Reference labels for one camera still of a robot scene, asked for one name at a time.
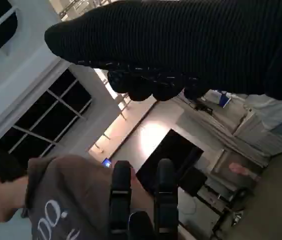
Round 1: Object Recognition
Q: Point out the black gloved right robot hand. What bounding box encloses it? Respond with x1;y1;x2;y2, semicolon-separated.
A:
44;0;282;104

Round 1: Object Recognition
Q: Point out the grey pleated cloth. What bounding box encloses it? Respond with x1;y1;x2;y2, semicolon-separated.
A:
178;96;272;166

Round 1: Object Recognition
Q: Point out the large black monitor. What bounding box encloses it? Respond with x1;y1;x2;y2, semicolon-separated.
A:
135;128;205;191

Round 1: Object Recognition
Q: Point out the glowing blue screen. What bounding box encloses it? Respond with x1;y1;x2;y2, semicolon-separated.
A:
100;158;113;169

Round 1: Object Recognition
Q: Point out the large dark grid window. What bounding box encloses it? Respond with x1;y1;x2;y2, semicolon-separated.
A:
7;68;93;161

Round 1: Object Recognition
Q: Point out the person in hooded top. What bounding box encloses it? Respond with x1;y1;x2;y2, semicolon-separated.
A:
0;147;157;240

